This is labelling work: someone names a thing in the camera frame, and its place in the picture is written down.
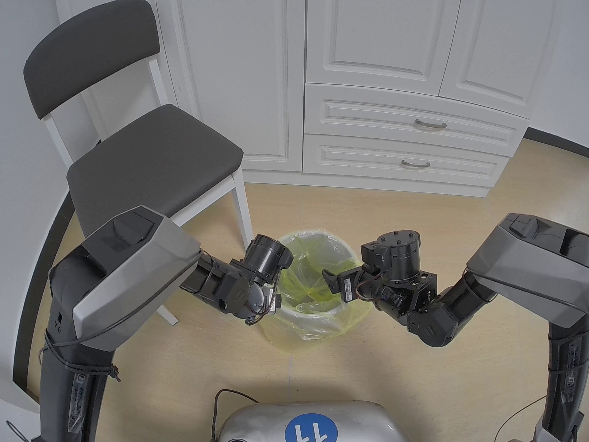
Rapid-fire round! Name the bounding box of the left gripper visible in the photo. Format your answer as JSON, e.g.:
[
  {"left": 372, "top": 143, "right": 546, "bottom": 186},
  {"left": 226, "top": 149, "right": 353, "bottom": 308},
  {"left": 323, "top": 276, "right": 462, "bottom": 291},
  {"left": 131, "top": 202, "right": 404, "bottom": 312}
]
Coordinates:
[{"left": 232, "top": 284, "right": 282, "bottom": 326}]

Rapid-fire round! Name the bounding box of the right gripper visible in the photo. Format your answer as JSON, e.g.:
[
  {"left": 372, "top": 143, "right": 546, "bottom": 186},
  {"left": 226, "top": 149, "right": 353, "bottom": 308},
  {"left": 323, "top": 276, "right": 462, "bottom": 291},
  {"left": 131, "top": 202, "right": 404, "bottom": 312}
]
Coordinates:
[{"left": 322, "top": 267, "right": 377, "bottom": 304}]

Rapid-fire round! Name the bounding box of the yellow plastic bag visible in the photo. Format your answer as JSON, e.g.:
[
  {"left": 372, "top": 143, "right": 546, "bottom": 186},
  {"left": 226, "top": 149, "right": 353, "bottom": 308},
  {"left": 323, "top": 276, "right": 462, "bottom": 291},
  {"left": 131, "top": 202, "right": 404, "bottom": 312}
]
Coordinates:
[{"left": 263, "top": 231, "right": 374, "bottom": 352}]

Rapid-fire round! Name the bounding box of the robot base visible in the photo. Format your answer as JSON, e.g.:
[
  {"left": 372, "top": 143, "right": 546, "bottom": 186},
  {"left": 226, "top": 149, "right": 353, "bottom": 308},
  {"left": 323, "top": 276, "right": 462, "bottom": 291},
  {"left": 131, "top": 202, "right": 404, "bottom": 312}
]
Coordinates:
[{"left": 216, "top": 400, "right": 408, "bottom": 442}]

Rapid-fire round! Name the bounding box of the white trash bin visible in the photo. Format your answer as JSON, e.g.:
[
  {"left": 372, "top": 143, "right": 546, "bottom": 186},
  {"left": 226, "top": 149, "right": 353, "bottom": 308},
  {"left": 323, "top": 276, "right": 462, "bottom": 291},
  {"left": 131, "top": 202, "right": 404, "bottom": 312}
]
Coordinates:
[{"left": 271, "top": 231, "right": 362, "bottom": 342}]

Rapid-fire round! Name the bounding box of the grey and white chair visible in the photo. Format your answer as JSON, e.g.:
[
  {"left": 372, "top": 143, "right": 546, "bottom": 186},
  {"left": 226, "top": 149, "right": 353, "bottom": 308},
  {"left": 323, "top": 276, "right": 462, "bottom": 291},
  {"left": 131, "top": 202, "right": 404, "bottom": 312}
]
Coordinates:
[{"left": 23, "top": 0, "right": 258, "bottom": 326}]

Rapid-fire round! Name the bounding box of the white wardrobe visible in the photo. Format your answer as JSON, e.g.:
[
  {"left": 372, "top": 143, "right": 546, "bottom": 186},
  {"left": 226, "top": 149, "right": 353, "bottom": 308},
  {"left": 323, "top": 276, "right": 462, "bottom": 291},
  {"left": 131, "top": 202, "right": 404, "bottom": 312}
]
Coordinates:
[{"left": 53, "top": 0, "right": 564, "bottom": 198}]

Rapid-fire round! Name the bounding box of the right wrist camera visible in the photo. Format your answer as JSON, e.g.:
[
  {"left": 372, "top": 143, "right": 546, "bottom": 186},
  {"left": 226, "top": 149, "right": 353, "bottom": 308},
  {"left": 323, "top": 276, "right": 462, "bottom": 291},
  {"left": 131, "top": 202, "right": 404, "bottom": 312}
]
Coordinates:
[{"left": 360, "top": 242, "right": 385, "bottom": 273}]

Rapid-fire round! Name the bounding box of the black cable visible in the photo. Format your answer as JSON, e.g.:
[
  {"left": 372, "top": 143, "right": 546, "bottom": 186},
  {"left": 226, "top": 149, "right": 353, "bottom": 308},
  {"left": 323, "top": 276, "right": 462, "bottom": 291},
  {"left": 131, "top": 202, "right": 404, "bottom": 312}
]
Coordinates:
[
  {"left": 211, "top": 389, "right": 260, "bottom": 438},
  {"left": 497, "top": 394, "right": 549, "bottom": 442}
]

